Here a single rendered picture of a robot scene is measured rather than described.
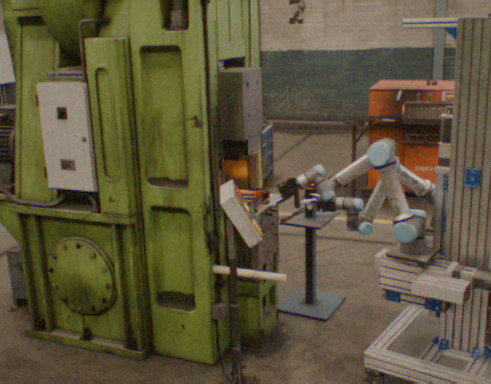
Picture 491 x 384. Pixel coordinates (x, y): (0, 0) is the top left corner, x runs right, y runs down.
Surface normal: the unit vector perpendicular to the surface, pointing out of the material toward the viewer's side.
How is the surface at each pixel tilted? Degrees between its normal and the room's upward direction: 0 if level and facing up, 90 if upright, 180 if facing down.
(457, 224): 90
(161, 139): 89
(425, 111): 90
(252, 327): 89
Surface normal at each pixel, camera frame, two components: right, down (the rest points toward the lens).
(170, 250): -0.38, 0.26
